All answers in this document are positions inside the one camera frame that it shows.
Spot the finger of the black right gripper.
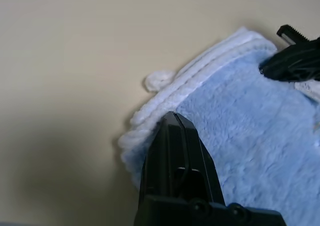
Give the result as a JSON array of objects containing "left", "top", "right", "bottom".
[
  {"left": 258, "top": 48, "right": 320, "bottom": 84},
  {"left": 275, "top": 24, "right": 320, "bottom": 52}
]

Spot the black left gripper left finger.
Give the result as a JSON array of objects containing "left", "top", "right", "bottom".
[{"left": 139, "top": 110, "right": 188, "bottom": 197}]

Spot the light blue terry towel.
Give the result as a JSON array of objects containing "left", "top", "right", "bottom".
[{"left": 116, "top": 26, "right": 320, "bottom": 226}]

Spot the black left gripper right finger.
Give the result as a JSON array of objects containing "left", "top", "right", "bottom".
[{"left": 174, "top": 113, "right": 226, "bottom": 207}]

